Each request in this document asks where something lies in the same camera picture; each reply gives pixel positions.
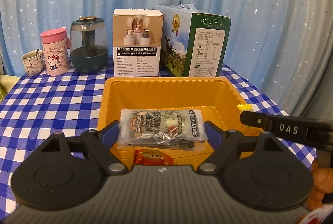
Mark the clear sesame snack packet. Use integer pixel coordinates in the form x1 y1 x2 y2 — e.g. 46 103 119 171
117 109 208 151

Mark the person's right hand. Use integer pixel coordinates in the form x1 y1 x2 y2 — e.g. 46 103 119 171
306 158 333 210

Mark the red orange snack in tray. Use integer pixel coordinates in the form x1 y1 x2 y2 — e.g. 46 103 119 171
134 148 174 166

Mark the orange plastic tray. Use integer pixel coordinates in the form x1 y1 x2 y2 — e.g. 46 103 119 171
96 76 261 172

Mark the blue white checkered tablecloth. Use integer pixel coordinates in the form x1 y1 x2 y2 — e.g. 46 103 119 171
1 58 316 220

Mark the dark green glass jar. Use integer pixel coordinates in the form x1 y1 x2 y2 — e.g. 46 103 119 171
70 16 108 73

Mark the small patterned ceramic cup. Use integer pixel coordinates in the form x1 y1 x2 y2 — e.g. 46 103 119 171
21 50 45 76

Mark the green blue carton box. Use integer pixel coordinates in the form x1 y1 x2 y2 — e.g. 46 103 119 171
154 3 231 77

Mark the pink Hello Kitty cup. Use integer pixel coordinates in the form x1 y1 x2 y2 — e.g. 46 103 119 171
40 27 70 76

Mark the white humidifier product box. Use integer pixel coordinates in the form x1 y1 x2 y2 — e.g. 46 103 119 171
112 9 164 77

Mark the blue star-patterned curtain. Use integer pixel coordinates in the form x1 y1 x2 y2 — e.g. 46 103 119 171
0 0 333 115

